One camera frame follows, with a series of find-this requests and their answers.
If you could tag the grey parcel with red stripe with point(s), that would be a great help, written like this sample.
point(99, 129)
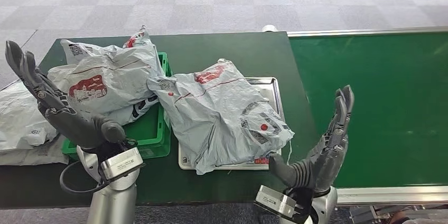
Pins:
point(217, 117)

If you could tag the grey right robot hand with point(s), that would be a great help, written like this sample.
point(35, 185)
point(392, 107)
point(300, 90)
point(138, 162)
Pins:
point(325, 159)

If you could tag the aluminium conveyor side rail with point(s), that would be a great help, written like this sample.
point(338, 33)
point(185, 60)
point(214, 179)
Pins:
point(392, 196)
point(367, 31)

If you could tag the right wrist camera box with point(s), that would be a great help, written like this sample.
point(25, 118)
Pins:
point(274, 201)

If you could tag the dark green table board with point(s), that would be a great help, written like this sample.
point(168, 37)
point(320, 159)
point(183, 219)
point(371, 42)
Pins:
point(227, 47)

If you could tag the green plastic crate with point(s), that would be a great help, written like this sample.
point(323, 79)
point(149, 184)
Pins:
point(148, 135)

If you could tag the white parcel with black print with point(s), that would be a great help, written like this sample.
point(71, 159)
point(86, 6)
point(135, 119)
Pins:
point(78, 49)

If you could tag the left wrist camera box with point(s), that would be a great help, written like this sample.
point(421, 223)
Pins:
point(122, 164)

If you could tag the grey parcel with red print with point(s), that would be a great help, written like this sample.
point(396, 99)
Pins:
point(115, 82)

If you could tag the white electronic weighing scale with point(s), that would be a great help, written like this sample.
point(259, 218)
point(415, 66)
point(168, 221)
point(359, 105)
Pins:
point(269, 89)

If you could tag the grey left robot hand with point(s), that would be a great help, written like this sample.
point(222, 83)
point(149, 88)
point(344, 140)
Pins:
point(66, 117)

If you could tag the green conveyor belt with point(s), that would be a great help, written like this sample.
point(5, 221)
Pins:
point(385, 93)

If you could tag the white conveyor roller end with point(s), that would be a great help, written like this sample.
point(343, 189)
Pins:
point(270, 28)

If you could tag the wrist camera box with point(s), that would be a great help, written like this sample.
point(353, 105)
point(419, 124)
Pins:
point(122, 164)
point(274, 201)

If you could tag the white crumpled plastic parcel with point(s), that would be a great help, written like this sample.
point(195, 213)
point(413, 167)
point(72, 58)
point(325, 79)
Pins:
point(17, 121)

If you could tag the flat pale plastic parcel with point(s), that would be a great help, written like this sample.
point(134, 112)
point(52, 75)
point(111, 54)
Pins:
point(38, 156)

